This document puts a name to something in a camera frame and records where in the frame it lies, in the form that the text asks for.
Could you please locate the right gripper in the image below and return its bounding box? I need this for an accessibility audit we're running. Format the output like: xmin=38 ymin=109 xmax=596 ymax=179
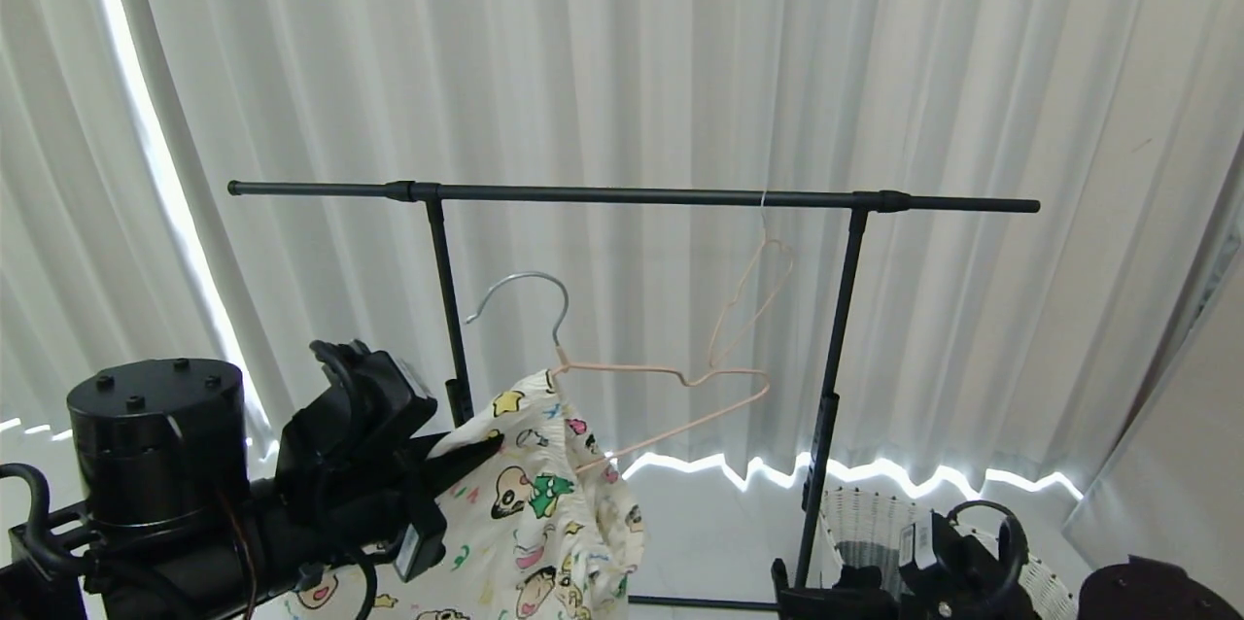
xmin=826 ymin=515 xmax=942 ymax=620

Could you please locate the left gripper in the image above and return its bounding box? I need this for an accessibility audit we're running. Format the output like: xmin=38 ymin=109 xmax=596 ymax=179
xmin=253 ymin=432 xmax=506 ymax=592

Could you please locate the cream printed garment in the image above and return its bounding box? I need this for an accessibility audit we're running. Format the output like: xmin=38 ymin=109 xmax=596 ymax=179
xmin=282 ymin=367 xmax=647 ymax=620

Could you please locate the pink clothes hanger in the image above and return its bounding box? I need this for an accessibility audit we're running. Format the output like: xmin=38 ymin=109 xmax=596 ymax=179
xmin=465 ymin=272 xmax=772 ymax=477
xmin=708 ymin=192 xmax=795 ymax=373

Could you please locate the white laundry basket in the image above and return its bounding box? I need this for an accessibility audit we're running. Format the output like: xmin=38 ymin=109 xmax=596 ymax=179
xmin=814 ymin=487 xmax=1080 ymax=620

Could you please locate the black clothes rack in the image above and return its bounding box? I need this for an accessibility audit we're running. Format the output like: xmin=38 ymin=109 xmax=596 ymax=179
xmin=226 ymin=179 xmax=1041 ymax=613

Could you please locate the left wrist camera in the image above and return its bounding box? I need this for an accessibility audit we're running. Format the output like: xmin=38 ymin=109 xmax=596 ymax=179
xmin=275 ymin=338 xmax=440 ymax=524

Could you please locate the black cable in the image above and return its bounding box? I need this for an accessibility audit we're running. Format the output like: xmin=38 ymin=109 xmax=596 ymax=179
xmin=0 ymin=463 xmax=93 ymax=592

